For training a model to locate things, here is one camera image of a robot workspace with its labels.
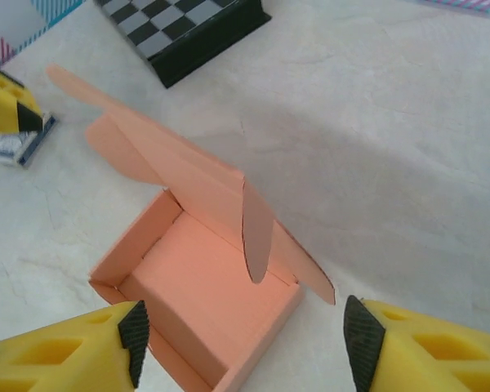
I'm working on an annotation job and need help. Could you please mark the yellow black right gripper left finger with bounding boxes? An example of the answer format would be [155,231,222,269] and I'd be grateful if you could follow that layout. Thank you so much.
[0,300,151,392]

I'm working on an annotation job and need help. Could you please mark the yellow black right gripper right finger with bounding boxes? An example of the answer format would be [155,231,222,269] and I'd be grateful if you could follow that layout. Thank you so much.
[344,294,490,392]

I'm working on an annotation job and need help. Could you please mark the orange paper box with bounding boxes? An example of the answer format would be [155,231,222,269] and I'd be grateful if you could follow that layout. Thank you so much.
[45,63,336,392]

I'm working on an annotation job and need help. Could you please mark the black grey chessboard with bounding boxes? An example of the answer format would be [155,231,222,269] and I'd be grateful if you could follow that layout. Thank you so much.
[93,0,273,90]

